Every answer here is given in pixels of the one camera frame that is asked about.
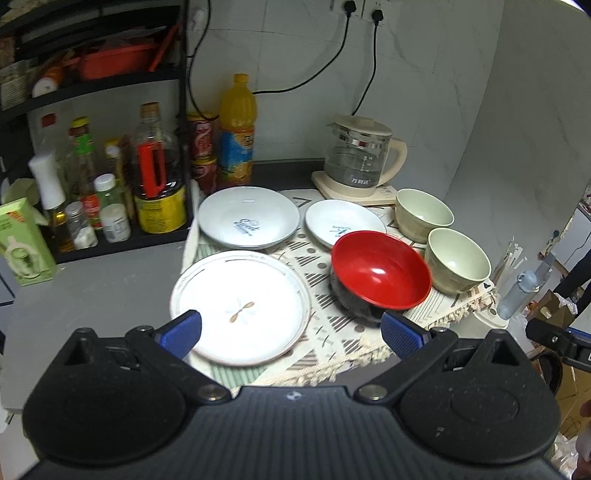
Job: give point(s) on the lower red drink can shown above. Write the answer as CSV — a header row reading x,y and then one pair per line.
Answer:
x,y
204,171

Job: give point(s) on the dark soy sauce bottle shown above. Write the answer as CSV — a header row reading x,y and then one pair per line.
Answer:
x,y
158,177

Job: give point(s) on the cream drying rack stand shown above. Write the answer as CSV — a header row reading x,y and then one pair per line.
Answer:
x,y
504,276

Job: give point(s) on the cream kettle base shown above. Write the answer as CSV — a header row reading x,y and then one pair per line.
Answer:
x,y
375,196

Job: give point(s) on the pale green bowl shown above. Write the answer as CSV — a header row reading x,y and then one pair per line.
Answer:
x,y
418,213
456,262

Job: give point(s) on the red bowl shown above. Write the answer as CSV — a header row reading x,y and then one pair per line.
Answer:
x,y
373,272

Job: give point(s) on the green label sauce bottle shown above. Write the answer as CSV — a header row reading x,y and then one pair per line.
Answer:
x,y
85,154

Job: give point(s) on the small white pill jar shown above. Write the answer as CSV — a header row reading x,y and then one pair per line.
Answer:
x,y
115,223

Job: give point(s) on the black metal shelf rack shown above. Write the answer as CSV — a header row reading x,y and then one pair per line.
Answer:
x,y
40,98

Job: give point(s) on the patterned table mat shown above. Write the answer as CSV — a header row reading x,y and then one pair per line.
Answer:
x,y
335,341

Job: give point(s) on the glass kettle cream handle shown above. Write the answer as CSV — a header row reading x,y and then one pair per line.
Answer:
x,y
363,153

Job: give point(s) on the blue baby bottle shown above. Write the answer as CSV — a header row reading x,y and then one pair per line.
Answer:
x,y
525,288

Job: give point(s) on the orange juice bottle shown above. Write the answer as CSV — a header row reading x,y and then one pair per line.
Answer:
x,y
237,118

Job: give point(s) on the white cap oil bottle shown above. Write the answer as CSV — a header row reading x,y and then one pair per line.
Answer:
x,y
53,199

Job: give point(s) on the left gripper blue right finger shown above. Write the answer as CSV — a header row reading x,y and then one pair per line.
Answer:
x,y
402,335

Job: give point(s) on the large white plate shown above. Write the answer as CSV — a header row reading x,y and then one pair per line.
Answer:
x,y
253,308

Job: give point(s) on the white deep plate blue print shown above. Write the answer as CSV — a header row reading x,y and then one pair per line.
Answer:
x,y
246,217

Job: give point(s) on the small white plate blue print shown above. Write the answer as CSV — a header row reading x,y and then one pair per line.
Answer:
x,y
329,220

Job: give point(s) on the green carton box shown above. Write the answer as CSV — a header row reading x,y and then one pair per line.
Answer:
x,y
23,246

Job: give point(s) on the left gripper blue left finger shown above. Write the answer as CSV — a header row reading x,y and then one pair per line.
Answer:
x,y
181,334

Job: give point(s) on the clear salt shaker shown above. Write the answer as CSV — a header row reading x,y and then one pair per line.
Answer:
x,y
81,231

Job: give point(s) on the red pot on shelf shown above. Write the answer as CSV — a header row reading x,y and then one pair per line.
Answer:
x,y
110,62

